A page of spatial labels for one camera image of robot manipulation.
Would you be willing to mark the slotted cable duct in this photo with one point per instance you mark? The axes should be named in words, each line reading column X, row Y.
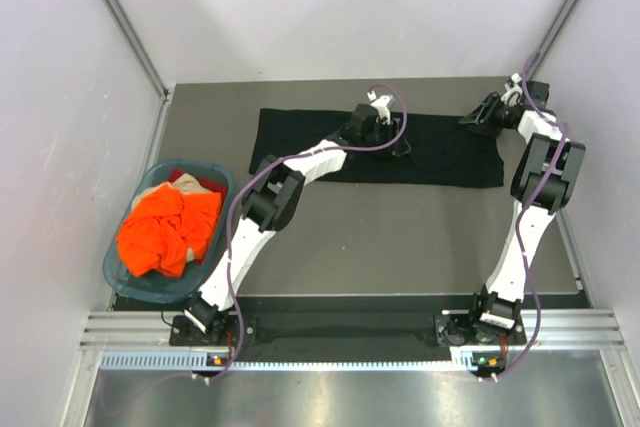
column 211, row 361

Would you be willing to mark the right corner aluminium post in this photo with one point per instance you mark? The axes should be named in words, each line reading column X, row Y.
column 553, row 33

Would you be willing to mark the corner aluminium post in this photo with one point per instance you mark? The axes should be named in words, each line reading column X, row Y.
column 553, row 33
column 126, row 28

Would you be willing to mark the aluminium frame rail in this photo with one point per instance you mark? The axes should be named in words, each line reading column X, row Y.
column 556, row 329

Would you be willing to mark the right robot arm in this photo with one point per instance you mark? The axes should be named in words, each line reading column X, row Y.
column 542, row 185

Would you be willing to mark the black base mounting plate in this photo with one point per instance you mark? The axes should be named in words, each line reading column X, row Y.
column 336, row 328

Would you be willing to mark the orange t-shirt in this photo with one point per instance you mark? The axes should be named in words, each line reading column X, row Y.
column 167, row 228

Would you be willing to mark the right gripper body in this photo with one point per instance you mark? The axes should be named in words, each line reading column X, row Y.
column 493, row 116

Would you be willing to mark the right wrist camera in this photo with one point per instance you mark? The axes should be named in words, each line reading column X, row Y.
column 514, row 91

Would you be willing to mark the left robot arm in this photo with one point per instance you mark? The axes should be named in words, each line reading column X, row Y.
column 268, row 202

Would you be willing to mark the black t-shirt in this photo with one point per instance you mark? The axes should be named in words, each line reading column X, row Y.
column 442, row 152

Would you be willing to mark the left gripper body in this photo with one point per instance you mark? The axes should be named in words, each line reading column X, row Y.
column 382, row 133

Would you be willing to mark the teal plastic basket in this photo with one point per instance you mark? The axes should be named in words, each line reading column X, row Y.
column 154, row 287

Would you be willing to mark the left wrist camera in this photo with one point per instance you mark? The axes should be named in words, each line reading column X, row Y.
column 383, row 105

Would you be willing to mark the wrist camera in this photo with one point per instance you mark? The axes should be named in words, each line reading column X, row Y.
column 514, row 91
column 383, row 105

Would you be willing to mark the red garment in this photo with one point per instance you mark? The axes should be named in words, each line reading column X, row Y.
column 207, row 183

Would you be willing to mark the beige garment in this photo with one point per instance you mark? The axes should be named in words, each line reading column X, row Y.
column 189, row 185

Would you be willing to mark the left corner aluminium post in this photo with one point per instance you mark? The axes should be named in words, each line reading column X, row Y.
column 126, row 28

